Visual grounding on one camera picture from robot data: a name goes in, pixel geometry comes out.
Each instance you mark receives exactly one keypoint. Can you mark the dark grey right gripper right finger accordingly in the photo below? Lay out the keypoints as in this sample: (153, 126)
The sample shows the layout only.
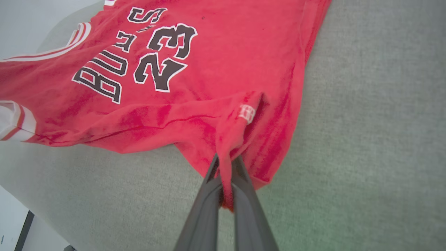
(251, 223)

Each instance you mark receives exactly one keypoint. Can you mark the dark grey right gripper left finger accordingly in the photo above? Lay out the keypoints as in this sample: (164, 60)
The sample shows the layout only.
(202, 223)

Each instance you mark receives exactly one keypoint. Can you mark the red basketball jersey white trim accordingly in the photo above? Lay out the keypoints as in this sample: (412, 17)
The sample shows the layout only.
(216, 69)

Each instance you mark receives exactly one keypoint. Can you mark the grey fabric sofa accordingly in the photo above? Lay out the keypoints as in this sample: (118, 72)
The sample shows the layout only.
(366, 139)

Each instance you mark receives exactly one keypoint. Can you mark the black floor strip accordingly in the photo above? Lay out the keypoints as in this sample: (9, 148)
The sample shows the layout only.
(23, 232)

